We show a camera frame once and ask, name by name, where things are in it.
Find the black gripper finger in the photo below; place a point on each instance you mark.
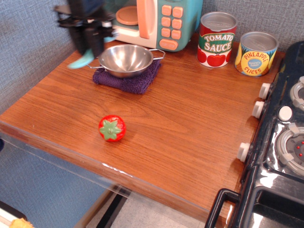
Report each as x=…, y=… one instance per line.
x=95, y=41
x=78, y=39

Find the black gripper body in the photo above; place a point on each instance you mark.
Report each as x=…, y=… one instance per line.
x=76, y=13

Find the teal dish brush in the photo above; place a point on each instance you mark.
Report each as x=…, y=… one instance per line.
x=88, y=57

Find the orange microwave turntable plate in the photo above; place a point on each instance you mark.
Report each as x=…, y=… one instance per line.
x=127, y=15

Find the toy microwave teal and cream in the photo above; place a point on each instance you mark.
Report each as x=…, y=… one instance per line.
x=163, y=24

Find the yellow object at corner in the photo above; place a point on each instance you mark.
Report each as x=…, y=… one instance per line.
x=20, y=223

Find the purple folded cloth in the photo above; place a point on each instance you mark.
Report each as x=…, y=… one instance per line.
x=135, y=85

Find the red toy tomato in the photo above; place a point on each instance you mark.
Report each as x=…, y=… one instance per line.
x=112, y=128

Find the tomato sauce can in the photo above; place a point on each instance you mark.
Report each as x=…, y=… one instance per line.
x=216, y=37

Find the pineapple slices can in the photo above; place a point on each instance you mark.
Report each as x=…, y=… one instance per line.
x=256, y=53

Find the white stove knob top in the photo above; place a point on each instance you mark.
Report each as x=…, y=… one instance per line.
x=263, y=93

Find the white stove knob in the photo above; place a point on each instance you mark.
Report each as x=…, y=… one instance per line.
x=263, y=93
x=243, y=151
x=257, y=109

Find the white stove knob middle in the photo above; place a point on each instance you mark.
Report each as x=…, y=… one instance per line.
x=257, y=109

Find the white stove knob bottom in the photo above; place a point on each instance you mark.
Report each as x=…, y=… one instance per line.
x=243, y=151

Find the white round stove button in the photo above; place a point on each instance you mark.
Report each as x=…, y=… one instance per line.
x=285, y=113

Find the grey stove burner upper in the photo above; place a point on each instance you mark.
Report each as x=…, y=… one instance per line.
x=297, y=101

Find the grey stove burner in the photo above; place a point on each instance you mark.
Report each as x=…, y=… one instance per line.
x=290, y=148
x=297, y=101

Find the grey stove burner lower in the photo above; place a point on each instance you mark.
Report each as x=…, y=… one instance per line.
x=290, y=148

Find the black toy stove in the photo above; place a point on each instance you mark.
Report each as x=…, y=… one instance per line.
x=271, y=195

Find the steel bowl with handles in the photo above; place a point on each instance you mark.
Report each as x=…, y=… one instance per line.
x=127, y=60

